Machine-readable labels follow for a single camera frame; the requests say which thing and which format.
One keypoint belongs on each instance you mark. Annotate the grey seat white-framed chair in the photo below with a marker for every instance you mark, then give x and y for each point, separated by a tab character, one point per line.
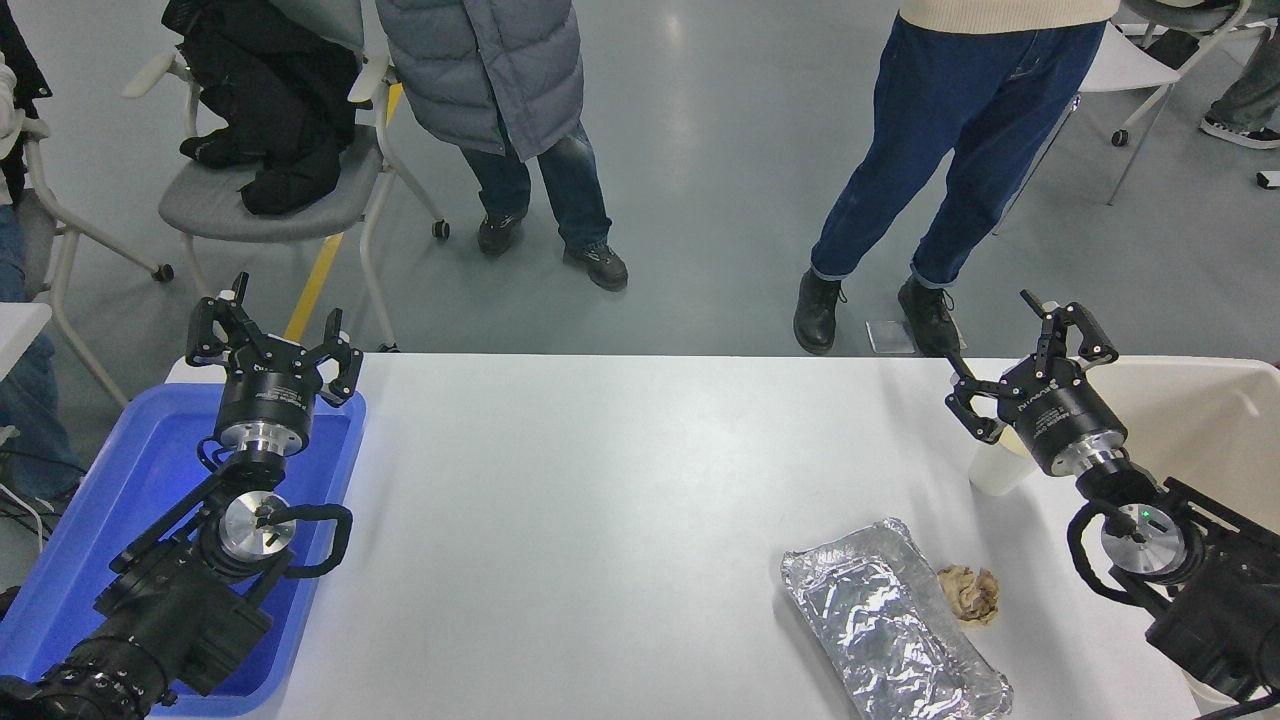
210	205

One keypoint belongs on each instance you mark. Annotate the black clothing bundle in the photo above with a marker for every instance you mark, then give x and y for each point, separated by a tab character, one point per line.
270	100

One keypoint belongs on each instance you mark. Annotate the crumpled tan paper ball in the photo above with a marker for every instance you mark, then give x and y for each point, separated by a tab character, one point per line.
968	595

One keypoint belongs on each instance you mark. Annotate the white plastic chair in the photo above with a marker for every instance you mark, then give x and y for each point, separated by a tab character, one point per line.
1125	65

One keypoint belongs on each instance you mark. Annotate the white-framed castor chair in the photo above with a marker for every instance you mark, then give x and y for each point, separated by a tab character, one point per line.
1121	138

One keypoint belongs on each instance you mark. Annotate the small white box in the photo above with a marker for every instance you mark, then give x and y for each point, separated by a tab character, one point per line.
1268	179

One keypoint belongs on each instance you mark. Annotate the silver foil tray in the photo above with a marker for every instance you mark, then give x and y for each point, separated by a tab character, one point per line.
880	620

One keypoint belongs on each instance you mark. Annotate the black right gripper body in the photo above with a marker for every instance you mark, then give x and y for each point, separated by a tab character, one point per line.
1060	415

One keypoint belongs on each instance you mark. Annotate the white paper cup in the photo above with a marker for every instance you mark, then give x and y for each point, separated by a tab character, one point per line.
995	475

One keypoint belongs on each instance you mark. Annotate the small white table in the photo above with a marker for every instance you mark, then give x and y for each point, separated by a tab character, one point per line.
15	330

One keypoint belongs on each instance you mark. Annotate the person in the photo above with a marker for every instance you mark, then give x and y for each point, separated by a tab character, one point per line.
25	400
930	110
1250	100
480	70

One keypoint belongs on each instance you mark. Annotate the clear floor plate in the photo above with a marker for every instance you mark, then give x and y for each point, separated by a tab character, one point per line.
890	337

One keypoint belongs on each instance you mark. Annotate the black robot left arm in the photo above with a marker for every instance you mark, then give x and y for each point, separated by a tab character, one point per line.
170	610

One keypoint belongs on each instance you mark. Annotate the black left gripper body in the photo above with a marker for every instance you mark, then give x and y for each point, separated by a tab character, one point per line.
268	395

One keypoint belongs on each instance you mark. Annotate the large pale bin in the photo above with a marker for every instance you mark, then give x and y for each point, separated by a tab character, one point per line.
1200	420

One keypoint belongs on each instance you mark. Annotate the blue plastic tray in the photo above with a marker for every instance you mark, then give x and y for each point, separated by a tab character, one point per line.
130	480

